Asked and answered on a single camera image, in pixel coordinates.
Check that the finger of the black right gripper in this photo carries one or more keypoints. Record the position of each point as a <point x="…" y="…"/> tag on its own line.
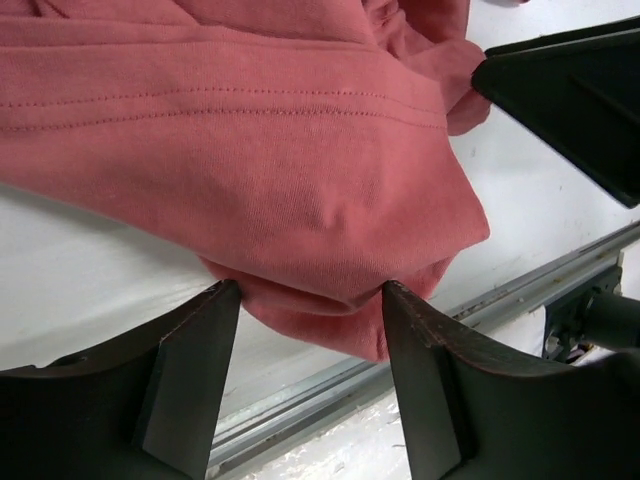
<point x="577" y="91"/>

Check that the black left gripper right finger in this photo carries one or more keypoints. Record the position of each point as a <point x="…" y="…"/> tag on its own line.
<point x="474" y="408"/>

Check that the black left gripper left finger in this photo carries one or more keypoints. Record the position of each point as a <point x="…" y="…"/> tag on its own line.
<point x="142" y="405"/>

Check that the red t shirt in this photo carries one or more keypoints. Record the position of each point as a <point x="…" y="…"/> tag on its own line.
<point x="300" y="148"/>

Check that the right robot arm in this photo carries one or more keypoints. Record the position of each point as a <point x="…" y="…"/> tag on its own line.
<point x="591" y="315"/>

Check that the aluminium front rail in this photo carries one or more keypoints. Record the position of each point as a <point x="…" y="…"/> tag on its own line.
<point x="291" y="410"/>

